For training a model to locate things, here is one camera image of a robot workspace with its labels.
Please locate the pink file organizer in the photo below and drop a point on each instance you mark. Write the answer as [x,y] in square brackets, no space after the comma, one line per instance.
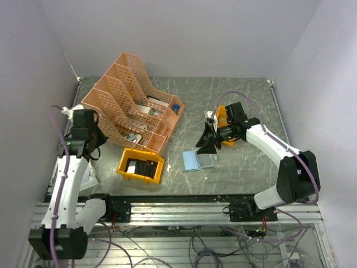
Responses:
[127,102]

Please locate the blue cylinder in organizer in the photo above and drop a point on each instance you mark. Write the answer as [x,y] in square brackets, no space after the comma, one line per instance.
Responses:
[176,108]

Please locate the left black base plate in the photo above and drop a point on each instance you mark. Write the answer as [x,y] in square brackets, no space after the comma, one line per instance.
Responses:
[117,212]

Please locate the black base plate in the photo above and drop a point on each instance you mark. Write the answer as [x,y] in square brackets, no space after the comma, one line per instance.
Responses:
[249,213]
[117,212]

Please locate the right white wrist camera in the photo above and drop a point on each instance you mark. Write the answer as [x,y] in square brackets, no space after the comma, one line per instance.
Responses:
[211,117]

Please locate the white bin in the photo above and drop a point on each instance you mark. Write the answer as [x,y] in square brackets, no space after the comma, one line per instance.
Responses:
[89,179]

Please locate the black credit card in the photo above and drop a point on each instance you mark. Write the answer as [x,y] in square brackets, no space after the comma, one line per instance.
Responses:
[206,160]

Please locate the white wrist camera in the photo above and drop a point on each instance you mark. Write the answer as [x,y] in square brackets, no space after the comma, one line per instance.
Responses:
[67,112]
[211,117]

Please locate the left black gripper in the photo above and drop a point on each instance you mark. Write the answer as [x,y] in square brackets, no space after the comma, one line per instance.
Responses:
[102,138]

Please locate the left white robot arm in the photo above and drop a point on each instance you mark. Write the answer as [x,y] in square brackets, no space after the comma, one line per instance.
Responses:
[63,232]

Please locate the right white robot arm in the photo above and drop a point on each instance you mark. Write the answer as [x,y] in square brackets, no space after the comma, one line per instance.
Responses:
[298,176]

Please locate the yellow bin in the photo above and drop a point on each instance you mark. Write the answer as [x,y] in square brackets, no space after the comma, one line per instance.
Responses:
[141,165]
[222,121]

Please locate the aluminium rail frame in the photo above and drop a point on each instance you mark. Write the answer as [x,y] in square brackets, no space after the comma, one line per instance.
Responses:
[207,231]

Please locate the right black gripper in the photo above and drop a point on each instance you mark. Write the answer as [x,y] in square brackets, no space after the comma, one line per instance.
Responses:
[206,142]

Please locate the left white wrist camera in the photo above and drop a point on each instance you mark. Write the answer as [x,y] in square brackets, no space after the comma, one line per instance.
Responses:
[67,112]

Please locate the silver clip in organizer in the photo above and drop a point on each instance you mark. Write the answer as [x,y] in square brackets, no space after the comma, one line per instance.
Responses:
[136,138]

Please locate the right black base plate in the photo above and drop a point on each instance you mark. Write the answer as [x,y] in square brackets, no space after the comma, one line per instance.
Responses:
[249,213]

